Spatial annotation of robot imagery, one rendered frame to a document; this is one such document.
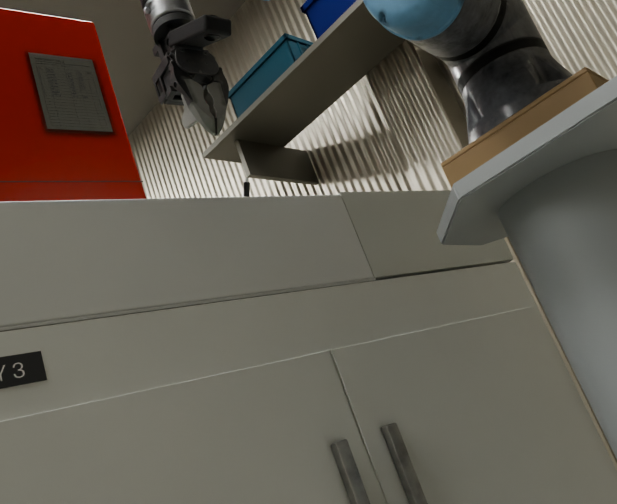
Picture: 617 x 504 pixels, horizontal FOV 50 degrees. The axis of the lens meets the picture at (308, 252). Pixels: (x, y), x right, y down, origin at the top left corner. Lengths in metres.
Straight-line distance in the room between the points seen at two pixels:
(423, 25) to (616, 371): 0.41
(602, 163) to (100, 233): 0.55
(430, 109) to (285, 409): 2.57
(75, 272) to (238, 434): 0.25
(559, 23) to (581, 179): 2.49
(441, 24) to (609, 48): 2.37
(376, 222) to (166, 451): 0.49
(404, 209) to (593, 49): 2.15
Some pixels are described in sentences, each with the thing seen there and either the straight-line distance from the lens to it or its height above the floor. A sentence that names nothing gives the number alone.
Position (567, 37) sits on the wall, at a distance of 3.20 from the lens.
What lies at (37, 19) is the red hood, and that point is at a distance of 1.79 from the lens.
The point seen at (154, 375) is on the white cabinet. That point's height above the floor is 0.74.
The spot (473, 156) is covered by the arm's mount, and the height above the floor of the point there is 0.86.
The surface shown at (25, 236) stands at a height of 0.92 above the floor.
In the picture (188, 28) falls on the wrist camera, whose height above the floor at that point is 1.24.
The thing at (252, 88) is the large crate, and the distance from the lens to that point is 3.47.
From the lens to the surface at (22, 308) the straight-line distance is 0.71.
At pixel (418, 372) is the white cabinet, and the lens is 0.93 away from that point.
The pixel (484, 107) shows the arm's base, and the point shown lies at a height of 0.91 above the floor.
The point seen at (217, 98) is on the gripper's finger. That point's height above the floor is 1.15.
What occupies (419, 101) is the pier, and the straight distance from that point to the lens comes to 3.28.
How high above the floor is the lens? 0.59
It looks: 18 degrees up
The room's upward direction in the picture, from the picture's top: 21 degrees counter-clockwise
